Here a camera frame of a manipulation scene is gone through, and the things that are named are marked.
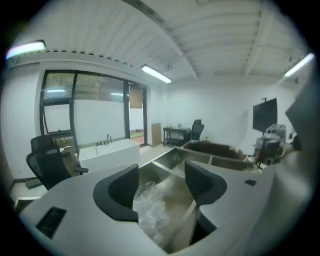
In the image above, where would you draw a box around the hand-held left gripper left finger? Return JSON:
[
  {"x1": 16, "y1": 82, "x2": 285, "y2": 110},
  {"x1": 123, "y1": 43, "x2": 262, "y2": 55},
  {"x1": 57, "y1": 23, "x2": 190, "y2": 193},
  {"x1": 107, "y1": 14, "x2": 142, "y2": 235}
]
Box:
[{"x1": 18, "y1": 163, "x2": 174, "y2": 256}]

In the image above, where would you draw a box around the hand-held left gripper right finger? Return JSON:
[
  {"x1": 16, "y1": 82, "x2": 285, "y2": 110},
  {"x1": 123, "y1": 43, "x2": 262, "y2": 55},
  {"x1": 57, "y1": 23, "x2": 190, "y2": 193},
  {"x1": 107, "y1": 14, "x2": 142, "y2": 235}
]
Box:
[{"x1": 184, "y1": 154, "x2": 314, "y2": 254}]

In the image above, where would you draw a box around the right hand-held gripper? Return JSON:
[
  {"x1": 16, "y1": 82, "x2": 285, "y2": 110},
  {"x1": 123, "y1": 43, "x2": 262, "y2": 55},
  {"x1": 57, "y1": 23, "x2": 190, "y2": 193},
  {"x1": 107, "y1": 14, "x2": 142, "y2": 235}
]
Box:
[{"x1": 285, "y1": 56, "x2": 320, "y2": 154}]

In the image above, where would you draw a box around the clear plastic bag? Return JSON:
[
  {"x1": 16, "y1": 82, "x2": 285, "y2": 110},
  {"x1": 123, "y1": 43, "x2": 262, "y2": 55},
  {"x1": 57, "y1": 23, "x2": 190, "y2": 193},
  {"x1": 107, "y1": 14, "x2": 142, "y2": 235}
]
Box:
[{"x1": 131, "y1": 181, "x2": 171, "y2": 251}]

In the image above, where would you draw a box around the equipment trolley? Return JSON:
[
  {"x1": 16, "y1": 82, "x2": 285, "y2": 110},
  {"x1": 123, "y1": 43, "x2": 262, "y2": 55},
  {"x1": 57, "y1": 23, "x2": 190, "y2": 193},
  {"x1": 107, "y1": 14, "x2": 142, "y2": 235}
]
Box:
[{"x1": 254, "y1": 123, "x2": 288, "y2": 166}]

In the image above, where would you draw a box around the wooden desk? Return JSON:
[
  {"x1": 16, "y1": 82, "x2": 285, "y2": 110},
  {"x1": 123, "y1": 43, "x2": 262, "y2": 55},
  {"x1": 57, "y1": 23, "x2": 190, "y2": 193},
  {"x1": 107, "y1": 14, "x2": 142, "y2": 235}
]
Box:
[{"x1": 53, "y1": 136, "x2": 82, "y2": 176}]

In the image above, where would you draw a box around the black mesh office chair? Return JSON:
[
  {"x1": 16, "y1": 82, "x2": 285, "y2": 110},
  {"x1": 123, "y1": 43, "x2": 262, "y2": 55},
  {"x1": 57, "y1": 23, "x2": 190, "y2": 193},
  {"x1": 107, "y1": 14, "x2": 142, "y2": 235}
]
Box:
[{"x1": 26, "y1": 134, "x2": 90, "y2": 191}]

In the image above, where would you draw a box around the ceiling light tube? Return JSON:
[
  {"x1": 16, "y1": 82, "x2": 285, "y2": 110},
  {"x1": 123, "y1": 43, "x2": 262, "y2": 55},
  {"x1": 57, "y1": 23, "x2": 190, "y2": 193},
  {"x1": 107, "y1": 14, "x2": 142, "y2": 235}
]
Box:
[
  {"x1": 5, "y1": 39, "x2": 47, "y2": 61},
  {"x1": 283, "y1": 52, "x2": 316, "y2": 79},
  {"x1": 140, "y1": 64, "x2": 173, "y2": 84}
]

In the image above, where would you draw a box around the white bathtub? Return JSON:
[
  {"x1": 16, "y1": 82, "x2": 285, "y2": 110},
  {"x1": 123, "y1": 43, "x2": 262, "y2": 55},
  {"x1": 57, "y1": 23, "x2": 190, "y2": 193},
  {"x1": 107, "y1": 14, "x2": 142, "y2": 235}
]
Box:
[{"x1": 78, "y1": 138, "x2": 141, "y2": 174}]

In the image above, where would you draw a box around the black faucet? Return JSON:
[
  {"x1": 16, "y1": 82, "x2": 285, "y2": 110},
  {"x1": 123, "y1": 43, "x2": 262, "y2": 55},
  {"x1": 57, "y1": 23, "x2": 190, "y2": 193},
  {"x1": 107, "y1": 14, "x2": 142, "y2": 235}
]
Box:
[{"x1": 95, "y1": 133, "x2": 113, "y2": 147}]

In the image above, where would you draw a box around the black office chair with headrest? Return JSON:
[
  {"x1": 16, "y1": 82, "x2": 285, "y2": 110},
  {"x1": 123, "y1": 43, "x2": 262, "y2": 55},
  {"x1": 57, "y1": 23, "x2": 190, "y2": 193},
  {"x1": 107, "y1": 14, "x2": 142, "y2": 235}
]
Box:
[{"x1": 188, "y1": 119, "x2": 206, "y2": 143}]

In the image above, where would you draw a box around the black console table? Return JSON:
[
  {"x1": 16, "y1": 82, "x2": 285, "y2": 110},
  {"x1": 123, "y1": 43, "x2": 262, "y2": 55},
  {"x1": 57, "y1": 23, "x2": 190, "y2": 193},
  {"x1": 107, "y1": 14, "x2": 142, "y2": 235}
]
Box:
[{"x1": 162, "y1": 126, "x2": 192, "y2": 147}]

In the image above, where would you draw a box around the leaning cardboard panel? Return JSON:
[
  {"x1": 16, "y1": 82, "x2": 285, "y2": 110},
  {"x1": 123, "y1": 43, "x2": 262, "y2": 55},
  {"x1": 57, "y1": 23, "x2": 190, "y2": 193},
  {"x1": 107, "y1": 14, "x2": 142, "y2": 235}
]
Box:
[{"x1": 150, "y1": 122, "x2": 162, "y2": 148}]

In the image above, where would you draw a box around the black framed window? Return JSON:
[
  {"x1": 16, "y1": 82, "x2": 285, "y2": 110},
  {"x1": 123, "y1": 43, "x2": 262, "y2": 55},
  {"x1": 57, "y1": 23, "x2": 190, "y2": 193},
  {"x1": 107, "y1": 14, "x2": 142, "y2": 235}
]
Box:
[{"x1": 39, "y1": 69, "x2": 131, "y2": 141}]

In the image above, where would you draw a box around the cardboard sheet on door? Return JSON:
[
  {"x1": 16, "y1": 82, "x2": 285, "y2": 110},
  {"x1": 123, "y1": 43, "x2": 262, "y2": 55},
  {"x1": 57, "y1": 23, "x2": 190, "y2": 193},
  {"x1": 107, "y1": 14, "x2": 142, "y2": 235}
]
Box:
[{"x1": 129, "y1": 86, "x2": 144, "y2": 110}]

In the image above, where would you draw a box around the black wall monitor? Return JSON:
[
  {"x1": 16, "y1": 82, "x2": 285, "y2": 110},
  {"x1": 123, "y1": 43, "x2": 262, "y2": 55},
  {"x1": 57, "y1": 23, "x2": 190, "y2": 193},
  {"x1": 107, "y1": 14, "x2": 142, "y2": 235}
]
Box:
[{"x1": 252, "y1": 97, "x2": 279, "y2": 132}]

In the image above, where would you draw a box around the black door frame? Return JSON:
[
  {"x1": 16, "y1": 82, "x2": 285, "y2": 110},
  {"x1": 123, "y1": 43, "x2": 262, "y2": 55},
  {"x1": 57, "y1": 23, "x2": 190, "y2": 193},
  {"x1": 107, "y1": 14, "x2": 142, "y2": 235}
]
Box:
[{"x1": 126, "y1": 81, "x2": 149, "y2": 148}]

